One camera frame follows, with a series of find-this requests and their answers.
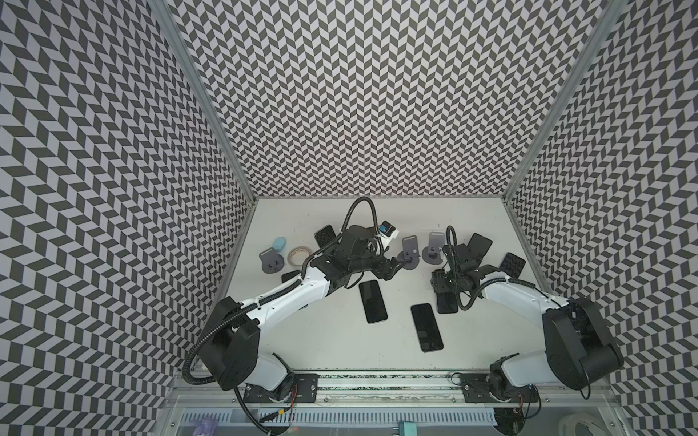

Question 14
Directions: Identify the clear packing tape roll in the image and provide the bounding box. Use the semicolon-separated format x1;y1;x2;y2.
286;246;313;268

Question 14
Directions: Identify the aluminium corner post right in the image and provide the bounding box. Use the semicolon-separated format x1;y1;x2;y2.
503;0;627;205

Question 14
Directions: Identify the aluminium corner post left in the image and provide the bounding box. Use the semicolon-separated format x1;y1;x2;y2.
148;0;256;203

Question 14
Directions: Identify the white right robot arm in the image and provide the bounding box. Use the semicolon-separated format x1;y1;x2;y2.
431;226;625;403

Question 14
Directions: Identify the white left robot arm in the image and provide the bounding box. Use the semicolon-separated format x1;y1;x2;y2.
182;214;403;400

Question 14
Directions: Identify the light blue earbuds case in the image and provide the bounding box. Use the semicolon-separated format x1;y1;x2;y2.
272;236;287;253

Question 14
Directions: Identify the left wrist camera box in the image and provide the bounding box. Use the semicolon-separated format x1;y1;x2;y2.
378;221;399;252

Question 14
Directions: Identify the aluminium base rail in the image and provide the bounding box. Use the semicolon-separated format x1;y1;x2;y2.
155;371;630;435

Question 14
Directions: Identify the purple round stand purple phone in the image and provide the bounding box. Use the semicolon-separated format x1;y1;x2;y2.
397;235;420;271

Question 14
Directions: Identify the aluminium corner post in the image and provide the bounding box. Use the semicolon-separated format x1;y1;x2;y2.
503;0;627;205
148;0;256;203

